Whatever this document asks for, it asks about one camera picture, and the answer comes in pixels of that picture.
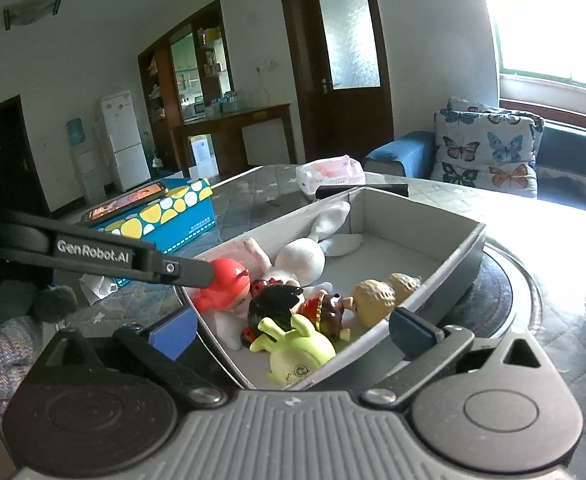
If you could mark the blue sofa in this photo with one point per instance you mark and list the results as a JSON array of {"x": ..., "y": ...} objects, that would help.
[{"x": 550, "y": 165}]

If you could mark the green alien toy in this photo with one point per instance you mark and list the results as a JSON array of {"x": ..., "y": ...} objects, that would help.
[{"x": 294, "y": 354}]

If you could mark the smartphone on box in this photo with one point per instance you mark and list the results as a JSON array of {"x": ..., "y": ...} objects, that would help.
[{"x": 118, "y": 205}]

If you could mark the tan peanut toy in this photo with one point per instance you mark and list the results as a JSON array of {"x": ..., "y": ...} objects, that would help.
[{"x": 373, "y": 300}]

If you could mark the pink tissue pack far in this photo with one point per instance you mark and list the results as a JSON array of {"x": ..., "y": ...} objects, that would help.
[{"x": 340, "y": 170}]

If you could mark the water dispenser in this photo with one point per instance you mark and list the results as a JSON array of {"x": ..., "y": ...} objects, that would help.
[{"x": 86, "y": 162}]

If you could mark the red rubber toy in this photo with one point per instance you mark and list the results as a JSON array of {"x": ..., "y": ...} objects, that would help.
[{"x": 229, "y": 288}]

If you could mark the blue yellow tissue box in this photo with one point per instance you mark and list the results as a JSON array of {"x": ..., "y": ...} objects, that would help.
[{"x": 170, "y": 221}]

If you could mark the dark wooden door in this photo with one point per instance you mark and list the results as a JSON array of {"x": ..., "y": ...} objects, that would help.
[{"x": 341, "y": 76}]

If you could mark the wooden cabinet shelf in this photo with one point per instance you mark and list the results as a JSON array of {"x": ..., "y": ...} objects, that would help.
[{"x": 189, "y": 91}]

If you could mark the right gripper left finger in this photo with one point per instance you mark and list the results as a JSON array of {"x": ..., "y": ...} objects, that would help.
[{"x": 156, "y": 349}]

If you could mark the white refrigerator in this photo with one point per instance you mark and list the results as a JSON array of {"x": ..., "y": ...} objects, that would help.
[{"x": 123, "y": 143}]

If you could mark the white plush rabbit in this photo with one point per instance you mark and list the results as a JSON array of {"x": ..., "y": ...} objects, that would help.
[{"x": 301, "y": 260}]

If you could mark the butterfly print pillow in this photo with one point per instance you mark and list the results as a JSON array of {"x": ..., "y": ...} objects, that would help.
[{"x": 488, "y": 148}]

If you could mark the grey cardboard box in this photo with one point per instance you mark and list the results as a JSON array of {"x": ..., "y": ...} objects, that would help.
[{"x": 399, "y": 234}]

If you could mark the round induction cooktop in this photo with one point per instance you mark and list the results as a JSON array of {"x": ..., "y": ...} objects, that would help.
[{"x": 490, "y": 292}]

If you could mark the black-haired doll figure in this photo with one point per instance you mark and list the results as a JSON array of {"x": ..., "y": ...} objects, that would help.
[{"x": 279, "y": 301}]

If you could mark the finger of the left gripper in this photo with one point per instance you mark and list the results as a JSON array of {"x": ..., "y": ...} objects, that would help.
[{"x": 53, "y": 244}]

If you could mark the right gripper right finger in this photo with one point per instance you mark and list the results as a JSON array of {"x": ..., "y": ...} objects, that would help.
[{"x": 431, "y": 352}]

